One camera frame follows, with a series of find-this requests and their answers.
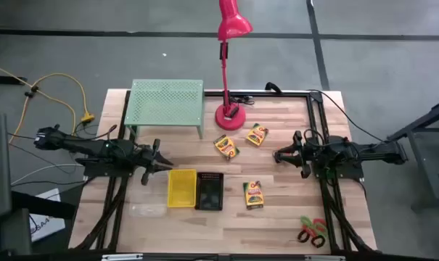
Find white floor cable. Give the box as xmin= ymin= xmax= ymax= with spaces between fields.
xmin=10 ymin=162 xmax=86 ymax=186

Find white printed box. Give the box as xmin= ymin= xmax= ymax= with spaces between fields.
xmin=29 ymin=187 xmax=66 ymax=243

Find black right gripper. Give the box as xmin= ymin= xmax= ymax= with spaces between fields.
xmin=272 ymin=129 xmax=316 ymax=179

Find green handled scissors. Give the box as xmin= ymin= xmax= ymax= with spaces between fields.
xmin=299 ymin=215 xmax=329 ymax=239

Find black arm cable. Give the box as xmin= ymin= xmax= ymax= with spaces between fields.
xmin=305 ymin=88 xmax=387 ymax=143

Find yellow crayon box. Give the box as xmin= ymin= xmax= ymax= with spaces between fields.
xmin=213 ymin=134 xmax=241 ymax=160
xmin=242 ymin=180 xmax=265 ymax=211
xmin=245 ymin=123 xmax=269 ymax=147

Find black lamp cord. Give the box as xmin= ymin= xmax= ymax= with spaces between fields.
xmin=226 ymin=94 xmax=255 ymax=107

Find clear plastic container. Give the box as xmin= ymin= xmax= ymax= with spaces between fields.
xmin=128 ymin=173 xmax=168 ymax=218

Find black plastic basket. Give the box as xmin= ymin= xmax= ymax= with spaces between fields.
xmin=194 ymin=171 xmax=225 ymax=212

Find black side table frame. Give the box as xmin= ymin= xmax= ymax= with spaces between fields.
xmin=387 ymin=98 xmax=439 ymax=212

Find yellow plastic basket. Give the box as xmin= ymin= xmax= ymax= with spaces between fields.
xmin=167 ymin=168 xmax=198 ymax=209

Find yellow extension cord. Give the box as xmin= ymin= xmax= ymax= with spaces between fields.
xmin=0 ymin=60 xmax=96 ymax=145

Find black table clamp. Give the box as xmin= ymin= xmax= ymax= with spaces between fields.
xmin=264 ymin=81 xmax=283 ymax=94

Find black stand foot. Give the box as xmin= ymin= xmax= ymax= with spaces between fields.
xmin=0 ymin=75 xmax=28 ymax=86

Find black equipment stand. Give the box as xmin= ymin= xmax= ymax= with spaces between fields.
xmin=0 ymin=190 xmax=77 ymax=257

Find black handled scissors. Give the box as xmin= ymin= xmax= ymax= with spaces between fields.
xmin=296 ymin=229 xmax=327 ymax=249

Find green and orange hair ties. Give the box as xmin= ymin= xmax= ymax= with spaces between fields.
xmin=301 ymin=217 xmax=328 ymax=239

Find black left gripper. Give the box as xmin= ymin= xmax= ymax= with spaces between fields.
xmin=131 ymin=138 xmax=175 ymax=186

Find silver metal bracket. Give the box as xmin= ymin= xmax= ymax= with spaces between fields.
xmin=101 ymin=253 xmax=144 ymax=261
xmin=304 ymin=254 xmax=346 ymax=261

